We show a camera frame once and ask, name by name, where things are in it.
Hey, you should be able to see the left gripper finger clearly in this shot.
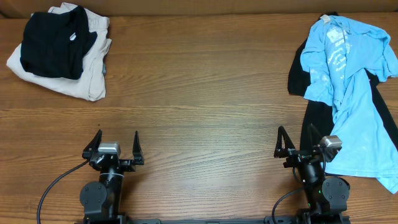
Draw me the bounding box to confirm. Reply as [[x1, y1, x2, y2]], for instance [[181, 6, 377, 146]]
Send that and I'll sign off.
[[132, 131, 144, 165], [82, 129, 102, 159]]

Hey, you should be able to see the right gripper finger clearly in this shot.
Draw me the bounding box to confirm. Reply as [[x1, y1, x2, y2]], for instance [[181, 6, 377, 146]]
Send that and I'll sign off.
[[307, 123, 323, 149], [274, 126, 295, 158]]

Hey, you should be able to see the light blue printed t-shirt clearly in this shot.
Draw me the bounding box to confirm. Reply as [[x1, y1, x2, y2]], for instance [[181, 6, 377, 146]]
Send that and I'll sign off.
[[300, 15, 397, 194]]

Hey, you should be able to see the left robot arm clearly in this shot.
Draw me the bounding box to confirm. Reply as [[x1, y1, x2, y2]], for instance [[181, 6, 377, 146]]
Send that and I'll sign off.
[[80, 130, 144, 223]]

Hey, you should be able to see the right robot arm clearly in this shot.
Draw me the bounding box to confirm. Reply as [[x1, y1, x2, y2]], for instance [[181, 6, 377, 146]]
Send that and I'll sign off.
[[270, 126, 350, 224]]

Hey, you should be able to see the black garment on right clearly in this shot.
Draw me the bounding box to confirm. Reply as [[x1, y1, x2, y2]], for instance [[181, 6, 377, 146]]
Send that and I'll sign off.
[[288, 14, 397, 151]]

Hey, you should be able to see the folded beige garment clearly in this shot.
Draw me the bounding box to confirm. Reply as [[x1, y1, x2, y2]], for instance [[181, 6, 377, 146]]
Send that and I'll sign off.
[[6, 2, 112, 101]]

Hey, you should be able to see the folded black garment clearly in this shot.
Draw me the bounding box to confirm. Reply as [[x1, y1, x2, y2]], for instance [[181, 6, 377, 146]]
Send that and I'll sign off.
[[20, 6, 97, 80]]

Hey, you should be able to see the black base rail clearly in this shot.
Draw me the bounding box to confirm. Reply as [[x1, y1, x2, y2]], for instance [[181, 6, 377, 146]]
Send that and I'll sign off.
[[74, 215, 352, 224]]

